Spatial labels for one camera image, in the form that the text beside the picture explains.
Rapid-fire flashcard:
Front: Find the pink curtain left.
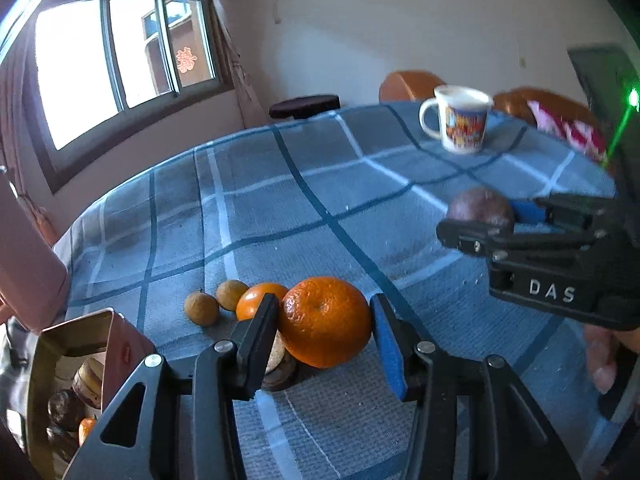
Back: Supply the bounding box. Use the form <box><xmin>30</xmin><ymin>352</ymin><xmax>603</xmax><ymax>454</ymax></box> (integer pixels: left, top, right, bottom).
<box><xmin>1</xmin><ymin>32</ymin><xmax>58</xmax><ymax>246</ymax></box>

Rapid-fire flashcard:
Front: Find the pink metal tin box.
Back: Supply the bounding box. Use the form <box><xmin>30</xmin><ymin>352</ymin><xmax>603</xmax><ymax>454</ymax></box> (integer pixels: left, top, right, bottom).
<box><xmin>26</xmin><ymin>309</ymin><xmax>155</xmax><ymax>479</ymax></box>

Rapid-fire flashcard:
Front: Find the white printed mug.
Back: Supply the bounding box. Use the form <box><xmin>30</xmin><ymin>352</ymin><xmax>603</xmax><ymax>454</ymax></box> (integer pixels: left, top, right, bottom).
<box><xmin>419</xmin><ymin>84</ymin><xmax>494</xmax><ymax>155</ymax></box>

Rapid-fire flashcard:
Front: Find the person's hand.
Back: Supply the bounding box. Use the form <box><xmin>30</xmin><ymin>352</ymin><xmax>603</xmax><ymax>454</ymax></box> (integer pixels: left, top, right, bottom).
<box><xmin>584</xmin><ymin>325</ymin><xmax>639</xmax><ymax>393</ymax></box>

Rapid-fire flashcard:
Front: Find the dark water chestnut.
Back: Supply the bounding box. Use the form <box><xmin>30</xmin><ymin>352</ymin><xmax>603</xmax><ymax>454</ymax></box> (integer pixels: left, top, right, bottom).
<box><xmin>47</xmin><ymin>389</ymin><xmax>86</xmax><ymax>432</ymax></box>

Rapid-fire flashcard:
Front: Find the window with brown frame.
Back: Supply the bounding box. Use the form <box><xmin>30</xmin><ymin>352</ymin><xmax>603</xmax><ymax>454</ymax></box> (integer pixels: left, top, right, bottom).
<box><xmin>32</xmin><ymin>0</ymin><xmax>232</xmax><ymax>192</ymax></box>

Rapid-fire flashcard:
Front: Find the pink curtain right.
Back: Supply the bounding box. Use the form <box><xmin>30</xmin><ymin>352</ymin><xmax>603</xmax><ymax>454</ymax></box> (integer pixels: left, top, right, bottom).
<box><xmin>213</xmin><ymin>0</ymin><xmax>269</xmax><ymax>128</ymax></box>

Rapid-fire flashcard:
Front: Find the large orange tangerine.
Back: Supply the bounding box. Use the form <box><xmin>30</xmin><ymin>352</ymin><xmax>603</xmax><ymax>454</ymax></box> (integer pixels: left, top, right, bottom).
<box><xmin>278</xmin><ymin>276</ymin><xmax>372</xmax><ymax>370</ymax></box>

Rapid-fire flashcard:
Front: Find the pink electric kettle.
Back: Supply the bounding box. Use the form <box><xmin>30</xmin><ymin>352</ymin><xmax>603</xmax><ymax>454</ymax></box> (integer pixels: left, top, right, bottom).
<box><xmin>1</xmin><ymin>169</ymin><xmax>70</xmax><ymax>334</ymax></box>

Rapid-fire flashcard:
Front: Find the small orange tangerine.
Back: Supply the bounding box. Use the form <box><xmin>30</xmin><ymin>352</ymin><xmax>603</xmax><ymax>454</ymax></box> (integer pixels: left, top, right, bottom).
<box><xmin>235</xmin><ymin>283</ymin><xmax>288</xmax><ymax>321</ymax></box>

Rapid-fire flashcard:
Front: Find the large purple passion fruit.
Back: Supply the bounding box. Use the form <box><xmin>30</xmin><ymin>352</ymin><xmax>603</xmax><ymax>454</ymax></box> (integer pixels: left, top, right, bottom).
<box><xmin>446</xmin><ymin>186</ymin><xmax>515</xmax><ymax>232</ymax></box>

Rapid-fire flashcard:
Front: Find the brown leather chair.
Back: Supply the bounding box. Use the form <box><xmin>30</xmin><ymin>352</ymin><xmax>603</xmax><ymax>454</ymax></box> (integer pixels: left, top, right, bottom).
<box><xmin>492</xmin><ymin>87</ymin><xmax>600</xmax><ymax>129</ymax></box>
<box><xmin>378</xmin><ymin>70</ymin><xmax>445</xmax><ymax>103</ymax></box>

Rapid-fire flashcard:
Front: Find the dark round stool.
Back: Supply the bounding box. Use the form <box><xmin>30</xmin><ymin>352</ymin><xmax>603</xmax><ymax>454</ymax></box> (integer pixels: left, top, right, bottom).
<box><xmin>269</xmin><ymin>94</ymin><xmax>341</xmax><ymax>120</ymax></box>

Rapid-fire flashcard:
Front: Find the brown longan fruit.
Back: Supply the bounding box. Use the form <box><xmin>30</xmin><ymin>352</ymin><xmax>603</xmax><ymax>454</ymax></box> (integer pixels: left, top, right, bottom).
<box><xmin>183</xmin><ymin>292</ymin><xmax>219</xmax><ymax>327</ymax></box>
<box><xmin>215</xmin><ymin>280</ymin><xmax>248</xmax><ymax>312</ymax></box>

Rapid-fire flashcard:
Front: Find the pink curtain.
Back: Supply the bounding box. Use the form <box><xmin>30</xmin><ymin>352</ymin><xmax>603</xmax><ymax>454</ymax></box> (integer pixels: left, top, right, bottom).
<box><xmin>1</xmin><ymin>32</ymin><xmax>58</xmax><ymax>246</ymax></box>
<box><xmin>213</xmin><ymin>0</ymin><xmax>269</xmax><ymax>128</ymax></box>

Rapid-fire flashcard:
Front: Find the blue plaid tablecloth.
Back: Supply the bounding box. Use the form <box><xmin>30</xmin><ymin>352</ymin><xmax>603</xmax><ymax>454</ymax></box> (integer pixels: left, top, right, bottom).
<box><xmin>55</xmin><ymin>102</ymin><xmax>620</xmax><ymax>479</ymax></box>

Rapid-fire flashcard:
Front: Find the pink floral cloth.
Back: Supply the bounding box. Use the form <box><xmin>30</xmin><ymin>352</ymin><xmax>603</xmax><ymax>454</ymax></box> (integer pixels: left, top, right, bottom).
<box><xmin>527</xmin><ymin>101</ymin><xmax>608</xmax><ymax>162</ymax></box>

